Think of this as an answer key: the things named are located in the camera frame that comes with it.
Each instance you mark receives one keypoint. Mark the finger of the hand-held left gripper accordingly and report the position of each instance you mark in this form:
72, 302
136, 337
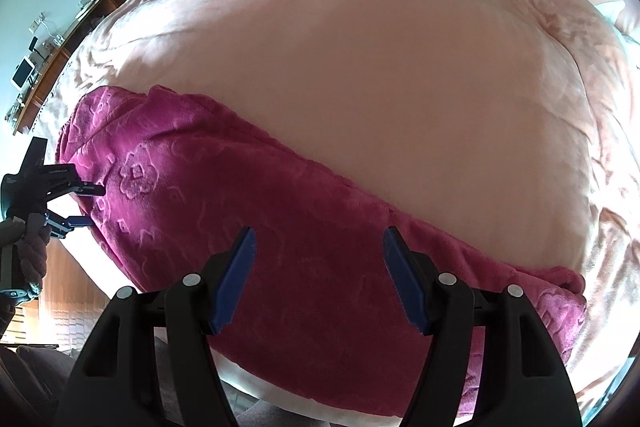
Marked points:
92, 191
80, 222

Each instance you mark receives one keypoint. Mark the person's left hand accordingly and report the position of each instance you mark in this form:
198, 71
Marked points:
37, 252

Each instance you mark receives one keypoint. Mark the magenta fleece pants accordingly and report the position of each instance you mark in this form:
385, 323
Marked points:
300, 232

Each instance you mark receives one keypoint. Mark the pink blanket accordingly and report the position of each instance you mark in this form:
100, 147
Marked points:
375, 82

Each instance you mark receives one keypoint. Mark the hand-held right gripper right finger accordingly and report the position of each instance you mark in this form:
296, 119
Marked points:
405, 282

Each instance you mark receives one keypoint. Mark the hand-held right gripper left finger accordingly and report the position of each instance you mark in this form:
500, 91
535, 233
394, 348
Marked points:
235, 282

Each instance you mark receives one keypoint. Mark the white tablet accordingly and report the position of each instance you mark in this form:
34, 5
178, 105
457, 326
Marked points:
23, 73

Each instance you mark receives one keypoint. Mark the wooden desk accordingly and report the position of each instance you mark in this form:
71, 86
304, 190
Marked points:
60, 57

